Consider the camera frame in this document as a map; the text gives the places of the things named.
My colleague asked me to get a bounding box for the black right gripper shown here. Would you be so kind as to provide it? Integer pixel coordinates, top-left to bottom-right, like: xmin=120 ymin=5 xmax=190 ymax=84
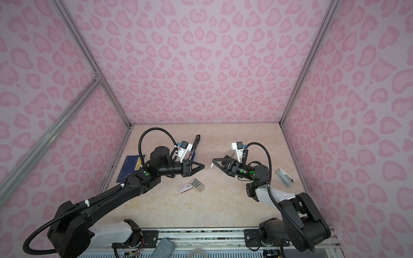
xmin=214 ymin=160 xmax=256 ymax=182

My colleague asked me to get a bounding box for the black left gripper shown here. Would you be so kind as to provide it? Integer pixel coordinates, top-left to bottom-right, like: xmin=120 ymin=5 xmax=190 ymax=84
xmin=158 ymin=157 xmax=204 ymax=177

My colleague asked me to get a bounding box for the blue black stapler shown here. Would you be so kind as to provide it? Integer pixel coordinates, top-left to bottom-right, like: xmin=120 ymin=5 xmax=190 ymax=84
xmin=189 ymin=134 xmax=201 ymax=161

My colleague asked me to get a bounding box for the silver staple tray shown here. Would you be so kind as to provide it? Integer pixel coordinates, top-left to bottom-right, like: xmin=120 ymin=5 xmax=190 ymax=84
xmin=190 ymin=178 xmax=205 ymax=192

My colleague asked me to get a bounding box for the red white staple box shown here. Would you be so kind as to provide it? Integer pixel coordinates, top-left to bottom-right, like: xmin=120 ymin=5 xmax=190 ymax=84
xmin=179 ymin=182 xmax=193 ymax=194

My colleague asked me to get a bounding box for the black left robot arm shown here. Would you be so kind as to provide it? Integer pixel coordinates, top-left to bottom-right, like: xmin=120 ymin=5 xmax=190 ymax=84
xmin=47 ymin=146 xmax=205 ymax=258

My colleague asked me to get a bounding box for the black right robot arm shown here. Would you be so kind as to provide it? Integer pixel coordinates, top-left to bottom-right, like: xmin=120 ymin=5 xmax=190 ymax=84
xmin=213 ymin=157 xmax=331 ymax=252

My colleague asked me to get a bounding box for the dark blue booklet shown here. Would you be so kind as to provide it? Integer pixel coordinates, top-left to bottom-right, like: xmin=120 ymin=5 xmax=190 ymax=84
xmin=116 ymin=155 xmax=142 ymax=183

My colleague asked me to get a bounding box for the grey cloth pad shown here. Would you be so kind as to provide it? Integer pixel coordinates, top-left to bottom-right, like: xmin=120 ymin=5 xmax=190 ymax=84
xmin=151 ymin=238 xmax=175 ymax=258

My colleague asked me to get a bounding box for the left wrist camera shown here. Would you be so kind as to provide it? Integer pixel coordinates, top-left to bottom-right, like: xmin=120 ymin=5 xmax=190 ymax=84
xmin=176 ymin=141 xmax=193 ymax=163

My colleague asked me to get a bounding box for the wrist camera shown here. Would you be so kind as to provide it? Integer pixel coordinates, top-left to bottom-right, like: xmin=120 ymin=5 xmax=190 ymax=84
xmin=176 ymin=141 xmax=193 ymax=163
xmin=231 ymin=142 xmax=248 ymax=164

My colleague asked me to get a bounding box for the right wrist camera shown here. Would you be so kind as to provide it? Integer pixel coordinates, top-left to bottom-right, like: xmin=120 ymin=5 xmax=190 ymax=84
xmin=231 ymin=142 xmax=248 ymax=164

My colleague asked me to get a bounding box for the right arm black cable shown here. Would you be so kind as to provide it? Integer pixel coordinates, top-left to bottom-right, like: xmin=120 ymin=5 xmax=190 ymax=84
xmin=245 ymin=142 xmax=315 ymax=252

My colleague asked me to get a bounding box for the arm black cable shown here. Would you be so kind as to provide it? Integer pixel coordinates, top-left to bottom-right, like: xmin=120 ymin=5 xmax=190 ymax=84
xmin=245 ymin=142 xmax=315 ymax=252
xmin=22 ymin=127 xmax=177 ymax=255

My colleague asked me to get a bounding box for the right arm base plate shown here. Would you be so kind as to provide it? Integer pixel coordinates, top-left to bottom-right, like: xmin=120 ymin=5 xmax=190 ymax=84
xmin=243 ymin=229 xmax=264 ymax=249

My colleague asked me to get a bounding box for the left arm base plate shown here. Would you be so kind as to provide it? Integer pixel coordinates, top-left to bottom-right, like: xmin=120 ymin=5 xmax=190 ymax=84
xmin=112 ymin=230 xmax=159 ymax=249

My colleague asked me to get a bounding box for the aluminium front rail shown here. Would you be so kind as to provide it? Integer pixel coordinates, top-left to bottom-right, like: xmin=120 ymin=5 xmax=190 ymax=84
xmin=80 ymin=227 xmax=344 ymax=258

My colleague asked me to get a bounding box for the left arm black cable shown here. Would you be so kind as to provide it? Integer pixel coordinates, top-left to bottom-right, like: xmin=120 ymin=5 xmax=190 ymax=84
xmin=22 ymin=127 xmax=177 ymax=255

